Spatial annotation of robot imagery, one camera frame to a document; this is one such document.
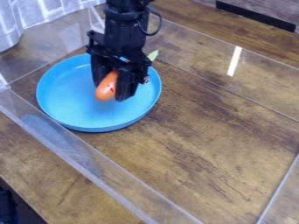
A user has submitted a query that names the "blue round tray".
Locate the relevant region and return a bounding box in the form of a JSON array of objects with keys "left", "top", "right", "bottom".
[{"left": 36, "top": 53, "right": 162, "bottom": 132}]

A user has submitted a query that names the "white grey curtain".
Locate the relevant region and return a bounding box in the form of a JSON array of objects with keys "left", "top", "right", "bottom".
[{"left": 0, "top": 0, "right": 106, "bottom": 53}]

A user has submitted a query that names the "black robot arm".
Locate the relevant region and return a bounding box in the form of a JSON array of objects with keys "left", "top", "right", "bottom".
[{"left": 86, "top": 0, "right": 152, "bottom": 102}]

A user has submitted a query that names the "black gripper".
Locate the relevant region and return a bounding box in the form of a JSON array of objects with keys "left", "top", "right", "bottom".
[{"left": 86, "top": 7, "right": 152, "bottom": 102}]

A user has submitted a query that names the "orange toy carrot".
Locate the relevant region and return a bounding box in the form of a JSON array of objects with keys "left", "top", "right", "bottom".
[{"left": 94, "top": 49, "right": 160, "bottom": 102}]

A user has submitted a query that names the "black cable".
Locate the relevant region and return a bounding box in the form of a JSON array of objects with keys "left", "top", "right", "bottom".
[{"left": 136, "top": 3, "right": 164, "bottom": 37}]

